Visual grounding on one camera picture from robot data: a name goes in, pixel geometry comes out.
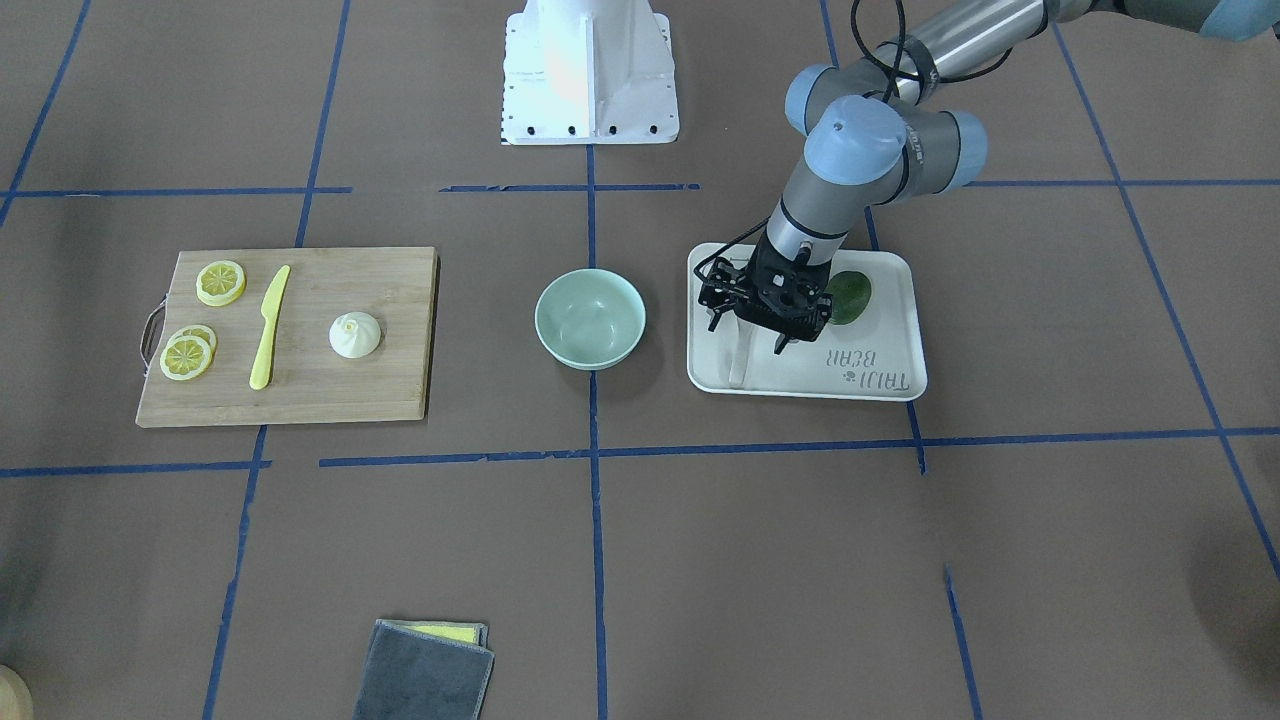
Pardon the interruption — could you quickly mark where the white steamed bun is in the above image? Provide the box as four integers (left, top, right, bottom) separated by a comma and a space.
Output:
328, 311, 383, 359

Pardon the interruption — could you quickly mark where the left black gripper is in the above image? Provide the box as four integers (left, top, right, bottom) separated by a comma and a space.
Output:
708, 236, 832, 355

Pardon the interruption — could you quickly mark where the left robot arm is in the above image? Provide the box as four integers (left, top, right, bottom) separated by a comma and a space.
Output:
692, 1, 1279, 352

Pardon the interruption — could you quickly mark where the grey folded cloth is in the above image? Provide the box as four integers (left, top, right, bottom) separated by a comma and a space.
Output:
352, 618, 495, 719

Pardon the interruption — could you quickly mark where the white bear serving tray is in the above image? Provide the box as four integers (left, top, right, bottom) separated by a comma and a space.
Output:
686, 243, 928, 402

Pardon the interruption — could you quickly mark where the lemon slice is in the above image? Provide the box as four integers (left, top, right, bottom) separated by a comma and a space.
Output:
160, 334, 214, 382
195, 260, 246, 307

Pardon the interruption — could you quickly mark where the bamboo cutting board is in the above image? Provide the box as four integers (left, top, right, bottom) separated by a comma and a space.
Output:
136, 247, 439, 428

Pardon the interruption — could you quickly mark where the light green bowl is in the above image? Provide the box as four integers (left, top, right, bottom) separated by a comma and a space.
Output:
534, 268, 648, 372

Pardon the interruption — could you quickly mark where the lemon slice underneath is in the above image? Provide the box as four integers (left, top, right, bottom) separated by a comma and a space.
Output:
166, 324, 218, 352

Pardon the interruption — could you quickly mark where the upper lemon slice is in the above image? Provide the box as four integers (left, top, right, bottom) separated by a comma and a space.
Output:
195, 260, 246, 307

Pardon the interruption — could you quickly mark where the lower lemon slice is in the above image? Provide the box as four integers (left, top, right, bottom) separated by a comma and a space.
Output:
160, 334, 214, 382

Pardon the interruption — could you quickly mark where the green avocado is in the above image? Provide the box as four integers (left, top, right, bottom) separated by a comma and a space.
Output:
826, 270, 873, 325

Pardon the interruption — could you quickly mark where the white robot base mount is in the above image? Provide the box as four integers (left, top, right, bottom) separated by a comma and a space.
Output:
500, 1, 680, 146

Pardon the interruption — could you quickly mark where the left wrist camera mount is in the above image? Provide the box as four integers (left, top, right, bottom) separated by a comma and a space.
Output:
692, 256, 750, 313

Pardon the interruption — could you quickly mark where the white ceramic spoon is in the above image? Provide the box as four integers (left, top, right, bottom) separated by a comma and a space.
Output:
728, 316, 755, 389

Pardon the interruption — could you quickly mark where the yellow plastic knife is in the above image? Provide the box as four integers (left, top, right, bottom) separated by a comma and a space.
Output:
250, 264, 291, 391

